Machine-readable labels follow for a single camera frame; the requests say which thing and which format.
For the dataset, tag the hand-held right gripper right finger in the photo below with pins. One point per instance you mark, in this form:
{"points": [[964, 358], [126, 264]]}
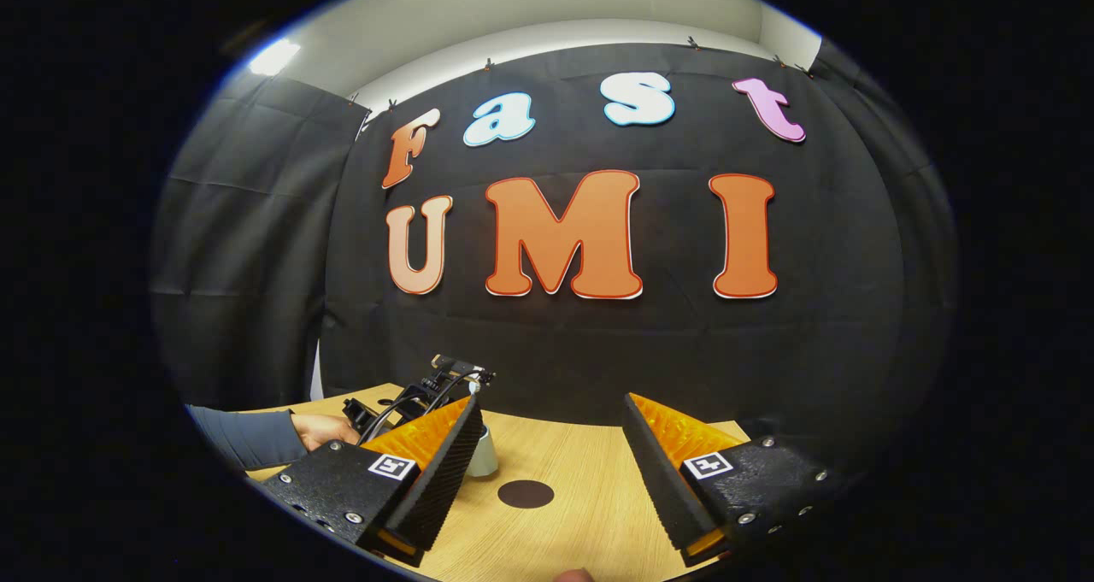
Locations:
{"points": [[667, 488]]}

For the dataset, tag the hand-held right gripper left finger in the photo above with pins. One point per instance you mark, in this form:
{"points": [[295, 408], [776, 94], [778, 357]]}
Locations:
{"points": [[436, 496]]}

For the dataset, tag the dark round coaster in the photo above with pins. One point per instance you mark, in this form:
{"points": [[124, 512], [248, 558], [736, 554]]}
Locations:
{"points": [[526, 494]]}

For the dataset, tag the wooden desktop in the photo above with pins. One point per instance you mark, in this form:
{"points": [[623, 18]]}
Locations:
{"points": [[590, 496]]}

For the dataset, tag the black backdrop cloth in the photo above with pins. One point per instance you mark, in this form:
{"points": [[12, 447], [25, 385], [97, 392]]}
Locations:
{"points": [[598, 343]]}

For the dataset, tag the ceiling light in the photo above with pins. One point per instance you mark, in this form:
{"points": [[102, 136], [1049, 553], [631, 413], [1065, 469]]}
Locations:
{"points": [[273, 56]]}

